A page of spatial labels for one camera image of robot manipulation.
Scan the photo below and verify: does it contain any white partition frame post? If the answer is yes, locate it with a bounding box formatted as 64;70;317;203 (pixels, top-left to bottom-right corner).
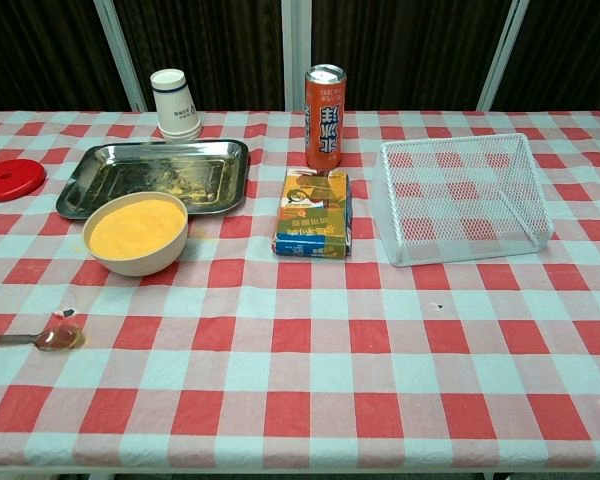
476;0;530;112
280;0;314;112
93;0;148;112

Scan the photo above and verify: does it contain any colourful printed carton box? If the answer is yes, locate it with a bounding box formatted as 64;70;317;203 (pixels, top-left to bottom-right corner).
272;168;354;260

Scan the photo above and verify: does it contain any red white checkered tablecloth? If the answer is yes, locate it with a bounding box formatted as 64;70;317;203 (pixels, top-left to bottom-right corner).
0;109;600;474

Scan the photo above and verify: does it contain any bowl of orange powder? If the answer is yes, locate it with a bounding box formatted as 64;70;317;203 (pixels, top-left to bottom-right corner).
81;191;190;278

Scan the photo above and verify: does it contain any white paper cup stack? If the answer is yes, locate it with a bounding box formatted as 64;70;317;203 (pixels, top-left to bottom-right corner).
149;68;203;143

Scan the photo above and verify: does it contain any white wire mesh basket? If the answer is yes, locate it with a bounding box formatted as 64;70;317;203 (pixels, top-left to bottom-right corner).
370;132;555;268

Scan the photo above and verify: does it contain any red round plastic lid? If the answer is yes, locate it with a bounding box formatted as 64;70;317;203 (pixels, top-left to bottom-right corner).
0;158;47;203

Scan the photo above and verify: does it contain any rectangular steel tray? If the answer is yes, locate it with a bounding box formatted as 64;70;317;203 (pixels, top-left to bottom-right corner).
55;139;251;221

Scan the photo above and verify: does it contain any metal spoon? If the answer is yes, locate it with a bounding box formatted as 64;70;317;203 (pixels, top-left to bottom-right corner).
0;325;85;353

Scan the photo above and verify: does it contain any orange soda can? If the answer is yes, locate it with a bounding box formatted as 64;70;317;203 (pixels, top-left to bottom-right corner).
304;63;347;171

